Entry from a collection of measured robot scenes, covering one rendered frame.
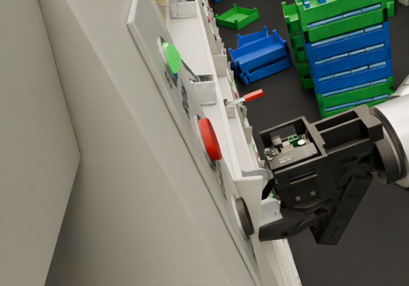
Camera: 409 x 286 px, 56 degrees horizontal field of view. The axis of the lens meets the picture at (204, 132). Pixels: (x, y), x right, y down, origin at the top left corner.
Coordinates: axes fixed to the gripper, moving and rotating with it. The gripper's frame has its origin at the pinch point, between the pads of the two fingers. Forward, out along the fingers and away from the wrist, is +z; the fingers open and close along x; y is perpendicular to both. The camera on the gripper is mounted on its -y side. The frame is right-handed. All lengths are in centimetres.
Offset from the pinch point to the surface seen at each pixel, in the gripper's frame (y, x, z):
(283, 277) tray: -6.9, 5.0, -5.5
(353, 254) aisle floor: -78, -41, -22
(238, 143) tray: -6.6, -20.8, -4.7
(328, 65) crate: -51, -105, -43
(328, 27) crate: -35, -105, -46
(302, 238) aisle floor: -78, -52, -9
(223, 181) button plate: 22.6, 19.1, -6.8
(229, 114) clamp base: -5.9, -29.1, -4.7
